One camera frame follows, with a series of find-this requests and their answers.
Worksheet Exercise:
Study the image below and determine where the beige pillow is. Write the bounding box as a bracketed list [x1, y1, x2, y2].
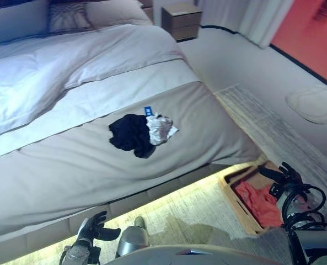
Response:
[84, 0, 153, 28]

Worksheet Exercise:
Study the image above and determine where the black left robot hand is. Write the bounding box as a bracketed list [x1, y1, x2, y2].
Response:
[76, 211, 122, 244]

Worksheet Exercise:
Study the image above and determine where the white duvet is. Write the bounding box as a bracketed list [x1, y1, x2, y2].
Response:
[0, 24, 201, 163]

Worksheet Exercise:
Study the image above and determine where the wooden two-drawer nightstand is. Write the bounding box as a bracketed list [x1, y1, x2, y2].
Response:
[160, 2, 203, 43]

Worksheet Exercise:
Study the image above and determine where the red garment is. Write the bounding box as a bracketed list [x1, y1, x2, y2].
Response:
[234, 181, 284, 227]

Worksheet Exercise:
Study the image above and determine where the white garment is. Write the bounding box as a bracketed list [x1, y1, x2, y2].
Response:
[146, 112, 180, 146]

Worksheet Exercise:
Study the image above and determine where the padded brown headboard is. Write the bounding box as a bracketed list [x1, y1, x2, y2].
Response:
[49, 0, 155, 24]

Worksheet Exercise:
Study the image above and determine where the striped patterned pillow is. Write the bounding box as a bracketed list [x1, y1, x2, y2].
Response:
[47, 2, 94, 33]

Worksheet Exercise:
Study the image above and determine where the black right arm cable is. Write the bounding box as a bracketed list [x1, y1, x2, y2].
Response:
[281, 182, 327, 230]

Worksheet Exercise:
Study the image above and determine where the silver left robot leg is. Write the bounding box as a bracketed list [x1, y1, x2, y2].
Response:
[115, 216, 150, 259]

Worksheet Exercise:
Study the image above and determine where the black garment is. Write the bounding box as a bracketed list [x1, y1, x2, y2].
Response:
[109, 113, 156, 160]

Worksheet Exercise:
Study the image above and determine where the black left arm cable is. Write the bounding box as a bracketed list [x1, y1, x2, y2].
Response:
[59, 246, 71, 263]

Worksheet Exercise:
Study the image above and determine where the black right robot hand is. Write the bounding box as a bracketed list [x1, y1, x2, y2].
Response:
[259, 162, 303, 189]

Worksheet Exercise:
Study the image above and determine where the white pillow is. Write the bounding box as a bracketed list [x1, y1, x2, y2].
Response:
[0, 2, 50, 47]

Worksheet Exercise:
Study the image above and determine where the grey robot torso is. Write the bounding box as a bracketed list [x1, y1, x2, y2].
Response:
[105, 242, 287, 265]

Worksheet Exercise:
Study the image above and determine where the small oval white mat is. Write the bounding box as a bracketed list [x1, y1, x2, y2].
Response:
[286, 84, 327, 125]

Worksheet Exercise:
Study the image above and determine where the grey streaked area rug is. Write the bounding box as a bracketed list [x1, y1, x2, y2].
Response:
[108, 82, 327, 249]

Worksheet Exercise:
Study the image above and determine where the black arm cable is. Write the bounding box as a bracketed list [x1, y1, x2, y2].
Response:
[281, 182, 327, 230]
[59, 246, 71, 263]

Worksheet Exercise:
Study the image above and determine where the rectangular wooden basket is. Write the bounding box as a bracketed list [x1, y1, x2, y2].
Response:
[217, 161, 288, 237]

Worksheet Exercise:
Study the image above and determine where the bed with beige cover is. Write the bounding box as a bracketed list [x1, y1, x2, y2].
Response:
[0, 81, 263, 239]

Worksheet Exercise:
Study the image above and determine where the beige upholstered bed frame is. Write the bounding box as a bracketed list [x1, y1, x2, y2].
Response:
[0, 156, 266, 265]

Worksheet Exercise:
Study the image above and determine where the white pleated curtain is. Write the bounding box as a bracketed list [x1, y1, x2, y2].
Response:
[197, 0, 295, 50]

